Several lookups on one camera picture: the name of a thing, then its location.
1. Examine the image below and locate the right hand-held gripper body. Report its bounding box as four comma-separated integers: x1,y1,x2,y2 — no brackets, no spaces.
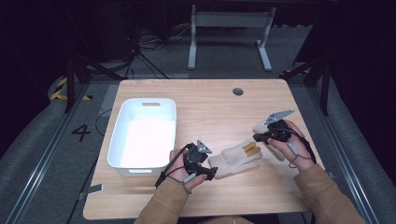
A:
264,109,296,144

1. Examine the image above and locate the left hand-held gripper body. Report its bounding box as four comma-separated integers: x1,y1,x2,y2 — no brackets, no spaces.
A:
183,139,213,175

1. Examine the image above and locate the white plastic bin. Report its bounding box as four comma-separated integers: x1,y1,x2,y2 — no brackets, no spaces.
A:
106,97,177,177

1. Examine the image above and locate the person's right hand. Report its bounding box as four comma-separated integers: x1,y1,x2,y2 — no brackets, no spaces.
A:
266,120,316,173

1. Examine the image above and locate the person's left hand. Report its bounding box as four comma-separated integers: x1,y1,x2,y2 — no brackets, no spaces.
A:
168,148,208,191

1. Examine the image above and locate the person's lap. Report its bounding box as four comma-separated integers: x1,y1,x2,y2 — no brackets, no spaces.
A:
199,215,254,224

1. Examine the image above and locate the black tripod stand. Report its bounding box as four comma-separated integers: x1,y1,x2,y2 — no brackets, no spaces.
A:
279,55,332,116
64,52,125,114

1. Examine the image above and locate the left hand-held gripper cable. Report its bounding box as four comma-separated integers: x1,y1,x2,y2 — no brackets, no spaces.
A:
154,143,200,195

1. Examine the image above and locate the hand-held gripper cable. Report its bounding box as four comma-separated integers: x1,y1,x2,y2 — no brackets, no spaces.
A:
154,143,200,195
279,127,318,170

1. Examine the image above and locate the right hand-held gripper cable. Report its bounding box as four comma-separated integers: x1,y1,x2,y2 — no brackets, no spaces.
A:
279,127,318,170

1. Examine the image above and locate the aluminium floor rail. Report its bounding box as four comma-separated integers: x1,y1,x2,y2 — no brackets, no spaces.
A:
5,83,90,224
306,85,380,224

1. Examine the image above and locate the thin black floor cable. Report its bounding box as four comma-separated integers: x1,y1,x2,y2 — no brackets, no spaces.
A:
94,108,113,137

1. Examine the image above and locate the grey metal bracket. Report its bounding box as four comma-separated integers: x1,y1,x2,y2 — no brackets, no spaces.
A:
78,183,105,201

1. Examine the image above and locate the grey metal desk frame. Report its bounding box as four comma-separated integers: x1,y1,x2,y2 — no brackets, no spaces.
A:
187,4,276,72

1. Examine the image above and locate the bundle of floor cables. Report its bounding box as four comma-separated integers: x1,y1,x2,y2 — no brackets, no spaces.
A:
124,24,194,79

